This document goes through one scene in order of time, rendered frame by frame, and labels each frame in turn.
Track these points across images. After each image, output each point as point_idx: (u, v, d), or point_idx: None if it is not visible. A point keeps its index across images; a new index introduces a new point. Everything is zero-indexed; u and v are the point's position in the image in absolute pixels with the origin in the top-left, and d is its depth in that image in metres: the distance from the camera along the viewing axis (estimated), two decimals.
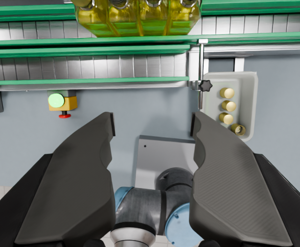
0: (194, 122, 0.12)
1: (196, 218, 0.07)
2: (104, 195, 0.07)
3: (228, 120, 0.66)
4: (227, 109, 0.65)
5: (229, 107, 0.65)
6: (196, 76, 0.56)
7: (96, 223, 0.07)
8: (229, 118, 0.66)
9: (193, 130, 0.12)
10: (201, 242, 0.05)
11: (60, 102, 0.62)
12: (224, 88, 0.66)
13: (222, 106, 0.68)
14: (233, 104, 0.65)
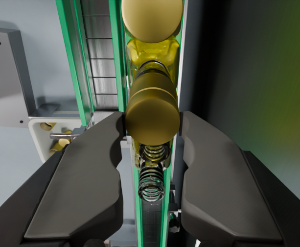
0: (182, 122, 0.12)
1: (188, 218, 0.07)
2: (113, 195, 0.07)
3: (62, 142, 0.59)
4: None
5: None
6: (99, 119, 0.47)
7: (103, 222, 0.07)
8: (65, 143, 0.60)
9: (181, 130, 0.12)
10: (201, 242, 0.05)
11: None
12: (137, 88, 0.13)
13: None
14: None
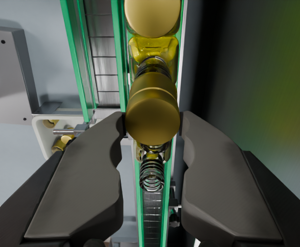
0: (182, 122, 0.12)
1: (188, 218, 0.07)
2: (113, 195, 0.07)
3: (65, 139, 0.61)
4: None
5: None
6: (101, 116, 0.48)
7: (103, 222, 0.07)
8: (67, 140, 0.61)
9: (181, 130, 0.12)
10: (201, 242, 0.05)
11: None
12: (137, 88, 0.13)
13: None
14: None
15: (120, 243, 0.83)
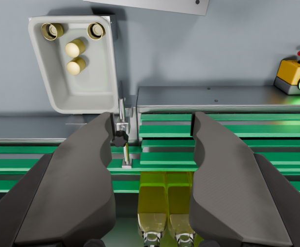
0: (194, 122, 0.12)
1: (196, 218, 0.07)
2: (104, 195, 0.07)
3: (72, 48, 0.46)
4: (76, 64, 0.47)
5: (75, 68, 0.48)
6: None
7: (96, 223, 0.07)
8: (71, 51, 0.46)
9: (193, 130, 0.12)
10: (201, 242, 0.05)
11: None
12: None
13: (83, 63, 0.50)
14: (70, 71, 0.48)
15: None
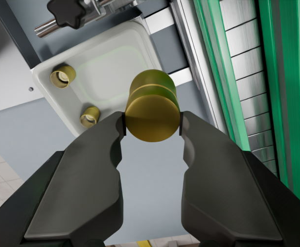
0: (182, 122, 0.12)
1: (188, 218, 0.07)
2: (113, 195, 0.07)
3: (153, 115, 0.11)
4: None
5: None
6: (120, 0, 0.25)
7: (103, 222, 0.07)
8: (149, 125, 0.12)
9: (181, 130, 0.12)
10: (201, 242, 0.05)
11: None
12: None
13: None
14: None
15: None
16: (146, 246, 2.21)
